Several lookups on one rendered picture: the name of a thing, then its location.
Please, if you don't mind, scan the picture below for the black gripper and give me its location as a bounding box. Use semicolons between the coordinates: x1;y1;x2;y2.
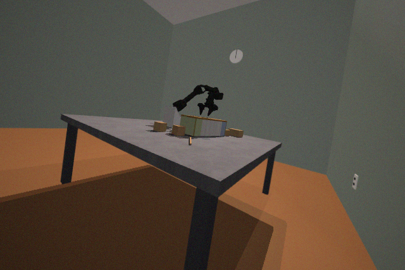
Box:
198;97;218;116

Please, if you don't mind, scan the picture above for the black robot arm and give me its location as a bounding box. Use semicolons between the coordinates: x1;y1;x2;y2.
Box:
173;85;223;112

